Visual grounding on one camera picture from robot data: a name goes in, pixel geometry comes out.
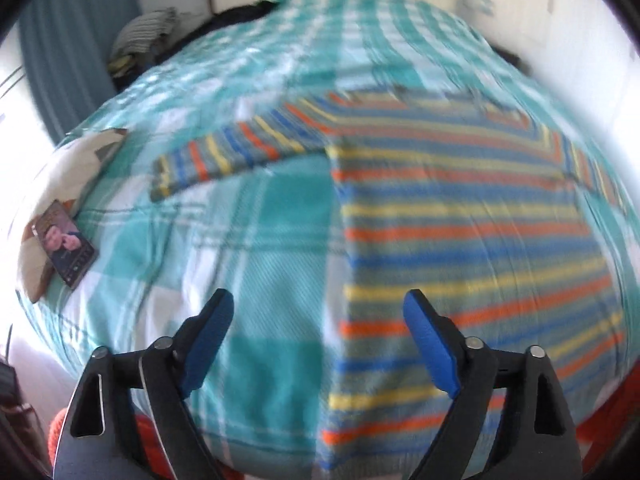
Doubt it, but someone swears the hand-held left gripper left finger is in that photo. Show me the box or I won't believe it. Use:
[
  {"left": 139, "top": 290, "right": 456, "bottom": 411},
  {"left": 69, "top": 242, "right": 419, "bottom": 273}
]
[{"left": 52, "top": 288, "right": 236, "bottom": 480}]

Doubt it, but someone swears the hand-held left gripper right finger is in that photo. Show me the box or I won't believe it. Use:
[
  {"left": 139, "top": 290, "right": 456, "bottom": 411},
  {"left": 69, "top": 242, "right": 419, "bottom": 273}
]
[{"left": 403, "top": 288, "right": 583, "bottom": 480}]

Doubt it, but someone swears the multicolour striped sweater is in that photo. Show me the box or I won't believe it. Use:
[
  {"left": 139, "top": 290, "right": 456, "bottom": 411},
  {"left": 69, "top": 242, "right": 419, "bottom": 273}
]
[{"left": 150, "top": 87, "right": 631, "bottom": 473}]

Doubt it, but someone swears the striped clothes pile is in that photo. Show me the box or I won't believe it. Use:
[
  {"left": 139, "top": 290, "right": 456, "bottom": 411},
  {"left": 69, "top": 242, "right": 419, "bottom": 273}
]
[{"left": 110, "top": 7, "right": 178, "bottom": 61}]

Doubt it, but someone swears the teal white checked blanket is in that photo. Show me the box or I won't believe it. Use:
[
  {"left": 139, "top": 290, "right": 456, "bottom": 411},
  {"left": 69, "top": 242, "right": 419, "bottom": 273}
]
[{"left": 17, "top": 0, "right": 631, "bottom": 476}]

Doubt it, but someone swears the smartphone with lit screen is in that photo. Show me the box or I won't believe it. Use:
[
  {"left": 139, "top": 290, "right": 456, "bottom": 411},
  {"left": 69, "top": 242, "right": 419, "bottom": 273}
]
[{"left": 31, "top": 200, "right": 98, "bottom": 289}]

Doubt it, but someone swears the small patterned pillow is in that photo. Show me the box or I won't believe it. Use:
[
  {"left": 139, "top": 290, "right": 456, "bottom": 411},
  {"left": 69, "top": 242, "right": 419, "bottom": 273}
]
[{"left": 17, "top": 127, "right": 128, "bottom": 303}]

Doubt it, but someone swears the dark nightstand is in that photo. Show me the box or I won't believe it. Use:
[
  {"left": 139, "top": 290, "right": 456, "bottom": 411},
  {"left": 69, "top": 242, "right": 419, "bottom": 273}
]
[{"left": 492, "top": 45, "right": 526, "bottom": 75}]

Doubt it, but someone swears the black garment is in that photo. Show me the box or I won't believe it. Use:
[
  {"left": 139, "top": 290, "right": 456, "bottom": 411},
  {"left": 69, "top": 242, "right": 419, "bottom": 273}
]
[{"left": 155, "top": 0, "right": 281, "bottom": 63}]

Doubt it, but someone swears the blue curtain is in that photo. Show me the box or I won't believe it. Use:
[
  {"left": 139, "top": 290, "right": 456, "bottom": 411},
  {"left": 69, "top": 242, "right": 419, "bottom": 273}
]
[{"left": 17, "top": 0, "right": 143, "bottom": 146}]

